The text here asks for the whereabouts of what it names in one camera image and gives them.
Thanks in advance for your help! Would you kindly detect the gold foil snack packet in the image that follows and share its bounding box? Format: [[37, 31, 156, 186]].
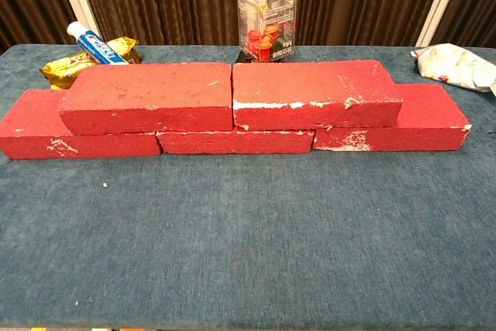
[[40, 36, 141, 91]]

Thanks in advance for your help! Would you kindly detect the clear box with red caps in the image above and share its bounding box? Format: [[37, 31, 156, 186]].
[[236, 0, 298, 64]]

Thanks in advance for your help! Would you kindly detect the blue white toothpaste tube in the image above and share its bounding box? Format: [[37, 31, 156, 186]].
[[66, 21, 131, 65]]

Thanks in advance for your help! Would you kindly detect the white crumpled snack bag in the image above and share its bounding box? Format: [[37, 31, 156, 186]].
[[410, 43, 496, 98]]

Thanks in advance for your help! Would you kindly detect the blue table cloth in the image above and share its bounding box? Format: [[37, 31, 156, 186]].
[[0, 43, 496, 331]]

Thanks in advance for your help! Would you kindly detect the red brick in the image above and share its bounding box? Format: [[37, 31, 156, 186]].
[[156, 127, 315, 155], [57, 62, 235, 136], [231, 59, 404, 130], [312, 82, 474, 153], [0, 88, 163, 160]]

